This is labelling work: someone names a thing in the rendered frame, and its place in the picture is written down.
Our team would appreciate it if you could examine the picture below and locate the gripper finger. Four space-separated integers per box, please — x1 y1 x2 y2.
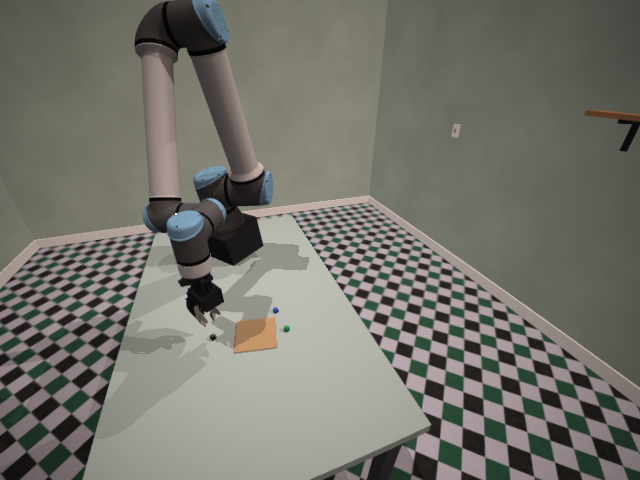
186 297 208 327
210 307 221 321

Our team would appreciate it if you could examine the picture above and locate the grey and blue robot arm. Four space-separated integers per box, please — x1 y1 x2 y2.
135 0 273 287

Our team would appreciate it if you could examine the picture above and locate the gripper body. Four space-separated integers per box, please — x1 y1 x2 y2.
185 271 224 314

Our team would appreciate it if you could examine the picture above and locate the orange flat mat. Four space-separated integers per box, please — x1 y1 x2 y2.
234 317 277 354

